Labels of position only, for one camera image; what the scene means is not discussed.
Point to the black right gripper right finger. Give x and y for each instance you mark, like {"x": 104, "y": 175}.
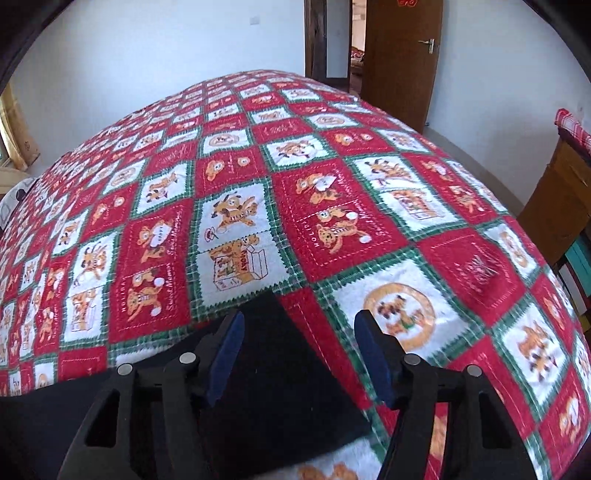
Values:
{"x": 455, "y": 417}

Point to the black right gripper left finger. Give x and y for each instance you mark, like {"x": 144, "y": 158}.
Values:
{"x": 146, "y": 423}

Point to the black pants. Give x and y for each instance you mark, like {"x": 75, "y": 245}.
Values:
{"x": 282, "y": 406}

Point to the red christmas patchwork bedspread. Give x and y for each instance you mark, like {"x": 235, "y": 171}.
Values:
{"x": 268, "y": 182}

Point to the brown wooden cabinet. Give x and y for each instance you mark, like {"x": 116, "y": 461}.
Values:
{"x": 558, "y": 211}

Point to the white patterned pillow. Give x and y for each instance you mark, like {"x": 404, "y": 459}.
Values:
{"x": 12, "y": 199}

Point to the red checked cloth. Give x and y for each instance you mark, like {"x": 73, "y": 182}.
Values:
{"x": 568, "y": 123}

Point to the brown wooden door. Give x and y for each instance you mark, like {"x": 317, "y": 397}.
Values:
{"x": 398, "y": 72}

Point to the silver door handle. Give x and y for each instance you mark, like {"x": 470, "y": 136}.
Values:
{"x": 430, "y": 45}

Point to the dark wooden door frame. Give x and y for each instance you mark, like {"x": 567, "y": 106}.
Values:
{"x": 335, "y": 42}

